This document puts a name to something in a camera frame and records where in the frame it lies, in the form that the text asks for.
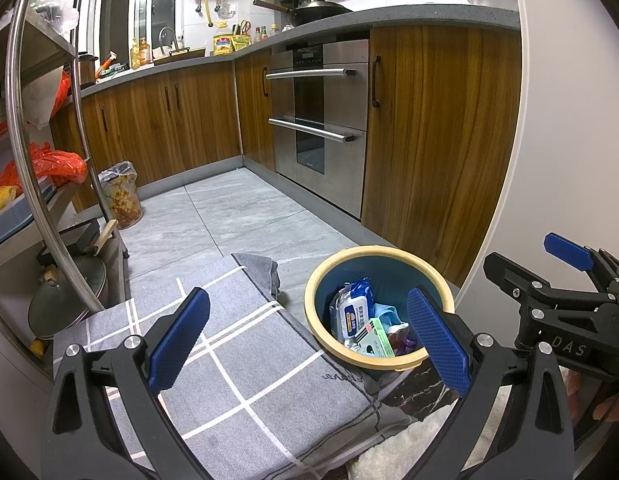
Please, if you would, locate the blue bin with yellow rim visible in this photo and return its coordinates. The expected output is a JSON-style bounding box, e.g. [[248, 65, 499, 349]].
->
[[304, 245, 456, 372]]

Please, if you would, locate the grey pot lid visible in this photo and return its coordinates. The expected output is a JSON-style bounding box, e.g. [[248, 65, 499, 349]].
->
[[28, 256, 108, 340]]

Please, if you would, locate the patterned floor trash bin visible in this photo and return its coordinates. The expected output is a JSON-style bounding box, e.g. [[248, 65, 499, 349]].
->
[[99, 160, 142, 229]]

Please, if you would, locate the blue wet wipes pack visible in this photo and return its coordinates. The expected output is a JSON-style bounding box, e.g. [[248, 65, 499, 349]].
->
[[329, 278, 375, 346]]

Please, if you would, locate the metal rack frame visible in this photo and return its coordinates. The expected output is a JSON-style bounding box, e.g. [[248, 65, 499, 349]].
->
[[0, 0, 130, 356]]

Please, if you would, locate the yellow oil bottle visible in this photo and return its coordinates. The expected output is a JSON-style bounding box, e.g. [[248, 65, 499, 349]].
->
[[212, 22, 233, 56]]

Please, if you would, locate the grey checked floor mat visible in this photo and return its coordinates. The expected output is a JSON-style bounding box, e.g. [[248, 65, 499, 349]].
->
[[41, 257, 410, 479]]

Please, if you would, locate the purple bottle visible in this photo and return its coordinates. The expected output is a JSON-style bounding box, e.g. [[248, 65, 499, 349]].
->
[[387, 323, 419, 356]]

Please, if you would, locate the person's hand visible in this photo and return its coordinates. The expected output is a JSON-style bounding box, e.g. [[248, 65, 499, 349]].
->
[[563, 366, 619, 424]]

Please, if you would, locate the white fluffy rug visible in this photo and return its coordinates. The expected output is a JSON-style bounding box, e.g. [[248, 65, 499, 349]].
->
[[347, 386, 511, 480]]

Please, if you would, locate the blue surgical face mask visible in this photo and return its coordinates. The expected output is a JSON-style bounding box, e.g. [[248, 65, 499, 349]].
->
[[372, 302, 409, 335]]

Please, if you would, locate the green box in bin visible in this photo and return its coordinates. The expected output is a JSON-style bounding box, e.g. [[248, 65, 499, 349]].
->
[[354, 318, 395, 359]]

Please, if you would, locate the stainless steel oven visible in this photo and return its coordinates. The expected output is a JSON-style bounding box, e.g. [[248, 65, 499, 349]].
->
[[265, 39, 369, 219]]

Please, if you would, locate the black wok on stove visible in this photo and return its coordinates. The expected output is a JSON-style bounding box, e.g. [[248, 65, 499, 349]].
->
[[253, 0, 351, 27]]

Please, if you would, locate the orange plastic bag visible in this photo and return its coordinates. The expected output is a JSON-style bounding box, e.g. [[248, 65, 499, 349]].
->
[[0, 142, 88, 194]]

